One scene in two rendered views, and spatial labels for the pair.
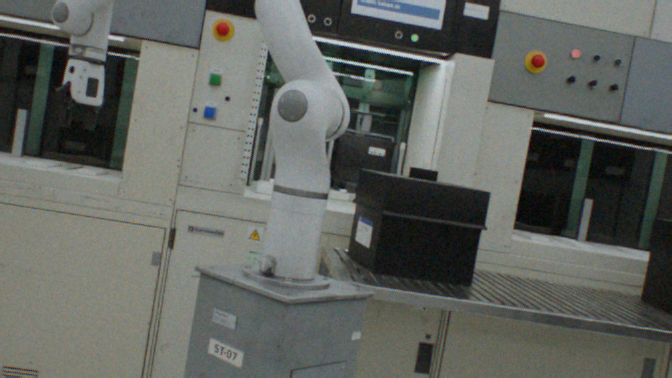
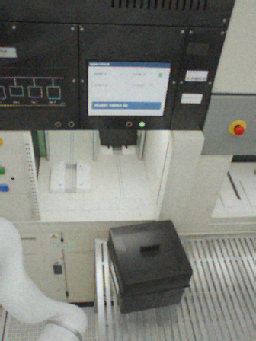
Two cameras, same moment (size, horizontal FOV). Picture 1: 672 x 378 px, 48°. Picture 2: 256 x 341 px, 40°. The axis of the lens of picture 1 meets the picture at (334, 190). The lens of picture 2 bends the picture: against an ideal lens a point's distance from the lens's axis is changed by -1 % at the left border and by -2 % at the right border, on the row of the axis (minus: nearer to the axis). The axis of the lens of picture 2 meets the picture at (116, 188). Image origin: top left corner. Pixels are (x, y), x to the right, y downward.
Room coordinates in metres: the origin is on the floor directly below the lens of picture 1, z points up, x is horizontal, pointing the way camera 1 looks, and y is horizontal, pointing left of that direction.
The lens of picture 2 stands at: (1.18, -0.05, 2.20)
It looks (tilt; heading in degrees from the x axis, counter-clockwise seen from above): 44 degrees down; 359
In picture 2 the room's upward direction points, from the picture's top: 4 degrees clockwise
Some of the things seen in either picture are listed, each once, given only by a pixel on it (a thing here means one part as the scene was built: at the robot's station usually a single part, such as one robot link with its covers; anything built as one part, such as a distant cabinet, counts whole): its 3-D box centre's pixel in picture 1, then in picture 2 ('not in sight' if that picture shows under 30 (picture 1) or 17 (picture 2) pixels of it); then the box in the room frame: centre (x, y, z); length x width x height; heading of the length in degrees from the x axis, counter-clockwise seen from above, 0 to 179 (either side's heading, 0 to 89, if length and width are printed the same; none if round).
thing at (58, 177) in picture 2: (287, 189); (71, 176); (2.61, 0.16, 0.89); 0.22 x 0.21 x 0.04; 6
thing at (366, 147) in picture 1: (361, 152); (117, 118); (2.96, -0.08, 1.06); 0.24 x 0.20 x 0.32; 96
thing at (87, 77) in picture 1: (83, 80); not in sight; (1.82, 0.64, 1.12); 0.10 x 0.07 x 0.11; 161
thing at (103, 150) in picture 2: (353, 194); (116, 141); (2.96, -0.08, 0.89); 0.22 x 0.21 x 0.04; 6
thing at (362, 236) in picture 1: (411, 239); (145, 271); (2.06, -0.23, 0.85); 0.28 x 0.28 x 0.17; 14
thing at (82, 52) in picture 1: (87, 54); not in sight; (1.82, 0.64, 1.18); 0.09 x 0.08 x 0.03; 161
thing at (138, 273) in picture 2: (420, 192); (148, 254); (2.06, -0.23, 0.98); 0.29 x 0.29 x 0.13; 14
